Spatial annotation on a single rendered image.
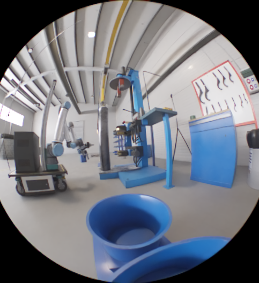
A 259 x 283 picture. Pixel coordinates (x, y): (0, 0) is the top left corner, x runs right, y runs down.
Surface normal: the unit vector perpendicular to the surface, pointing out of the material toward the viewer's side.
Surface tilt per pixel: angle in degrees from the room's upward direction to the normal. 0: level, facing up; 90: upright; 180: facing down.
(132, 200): 62
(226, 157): 90
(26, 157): 90
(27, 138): 90
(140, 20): 173
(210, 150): 90
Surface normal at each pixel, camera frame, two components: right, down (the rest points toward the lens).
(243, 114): -0.95, 0.04
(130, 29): -0.05, 0.99
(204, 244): -0.58, -0.47
